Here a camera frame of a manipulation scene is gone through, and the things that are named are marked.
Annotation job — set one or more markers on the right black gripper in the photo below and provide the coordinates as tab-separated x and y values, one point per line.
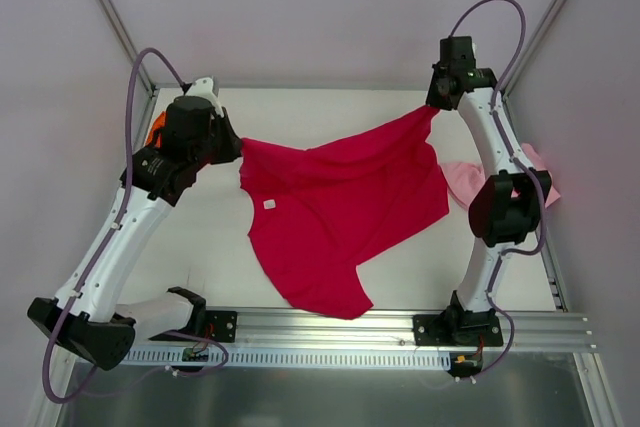
435	97

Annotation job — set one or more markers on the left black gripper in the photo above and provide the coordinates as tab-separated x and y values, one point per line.
228	142

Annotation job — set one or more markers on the pink t shirt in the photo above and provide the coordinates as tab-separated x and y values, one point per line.
465	179

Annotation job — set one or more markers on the red t shirt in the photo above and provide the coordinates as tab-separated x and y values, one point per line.
319	213

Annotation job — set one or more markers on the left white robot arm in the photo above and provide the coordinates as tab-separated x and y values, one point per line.
85	317

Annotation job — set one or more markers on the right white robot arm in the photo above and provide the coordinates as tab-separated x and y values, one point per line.
507	209

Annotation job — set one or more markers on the orange t shirt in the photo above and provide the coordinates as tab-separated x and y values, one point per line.
156	129

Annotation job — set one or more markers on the right aluminium frame post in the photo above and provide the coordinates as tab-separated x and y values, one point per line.
534	43

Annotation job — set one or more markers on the aluminium frame post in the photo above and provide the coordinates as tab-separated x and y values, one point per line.
115	17
534	43

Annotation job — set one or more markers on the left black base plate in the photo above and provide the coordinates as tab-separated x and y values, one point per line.
221	325

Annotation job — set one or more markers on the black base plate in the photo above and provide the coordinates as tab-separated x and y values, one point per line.
439	331
221	325

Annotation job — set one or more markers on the aluminium mounting rail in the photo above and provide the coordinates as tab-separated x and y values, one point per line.
553	331

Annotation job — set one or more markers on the white slotted cable duct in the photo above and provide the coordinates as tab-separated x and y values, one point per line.
257	357

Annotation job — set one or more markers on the left aluminium frame post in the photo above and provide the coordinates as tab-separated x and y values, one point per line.
115	17

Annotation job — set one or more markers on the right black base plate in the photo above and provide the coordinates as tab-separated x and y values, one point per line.
439	331

